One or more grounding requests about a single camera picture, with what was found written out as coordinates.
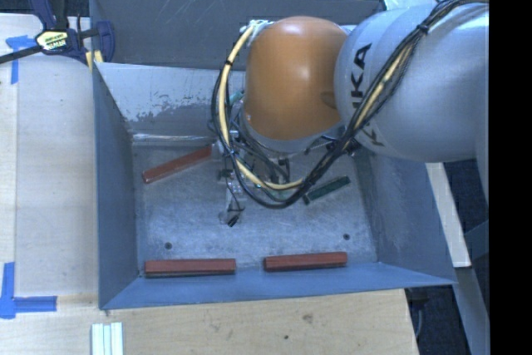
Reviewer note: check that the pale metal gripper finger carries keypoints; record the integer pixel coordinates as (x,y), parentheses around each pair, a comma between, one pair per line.
(235,199)
(223,203)

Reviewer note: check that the grey metal bin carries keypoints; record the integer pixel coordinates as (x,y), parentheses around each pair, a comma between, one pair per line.
(187,216)

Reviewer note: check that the red-brown flat block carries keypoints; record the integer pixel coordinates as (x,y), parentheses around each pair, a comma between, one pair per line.
(190,267)
(305,261)
(176,164)

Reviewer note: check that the dark green flat block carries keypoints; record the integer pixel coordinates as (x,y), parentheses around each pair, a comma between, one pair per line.
(329,188)

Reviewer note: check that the pale wood board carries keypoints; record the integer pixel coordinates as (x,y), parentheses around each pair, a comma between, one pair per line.
(54,178)

